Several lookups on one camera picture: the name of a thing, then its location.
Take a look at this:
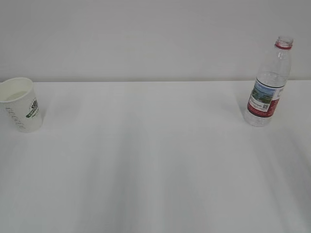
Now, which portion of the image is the white paper cup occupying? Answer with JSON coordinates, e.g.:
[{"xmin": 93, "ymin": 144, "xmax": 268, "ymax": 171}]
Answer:
[{"xmin": 0, "ymin": 77, "xmax": 43, "ymax": 133}]

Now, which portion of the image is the clear plastic water bottle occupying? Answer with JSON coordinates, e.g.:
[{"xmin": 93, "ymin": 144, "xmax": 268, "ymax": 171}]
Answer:
[{"xmin": 243, "ymin": 36, "xmax": 294, "ymax": 127}]

